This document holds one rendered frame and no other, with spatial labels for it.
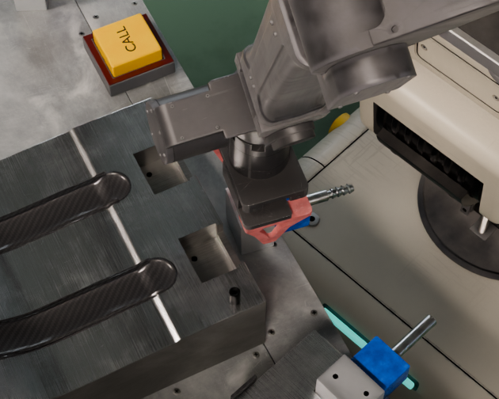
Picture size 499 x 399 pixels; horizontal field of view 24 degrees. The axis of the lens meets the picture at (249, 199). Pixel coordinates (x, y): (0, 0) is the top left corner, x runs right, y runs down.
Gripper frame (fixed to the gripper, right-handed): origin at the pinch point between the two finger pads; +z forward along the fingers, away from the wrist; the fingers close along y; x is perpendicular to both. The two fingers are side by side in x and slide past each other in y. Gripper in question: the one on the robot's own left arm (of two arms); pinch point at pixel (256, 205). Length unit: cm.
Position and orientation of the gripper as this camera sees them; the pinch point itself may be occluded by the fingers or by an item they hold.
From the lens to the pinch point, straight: 115.9
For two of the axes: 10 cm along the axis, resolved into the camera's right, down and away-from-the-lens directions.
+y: 3.3, 8.0, -5.0
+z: -0.2, 5.3, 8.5
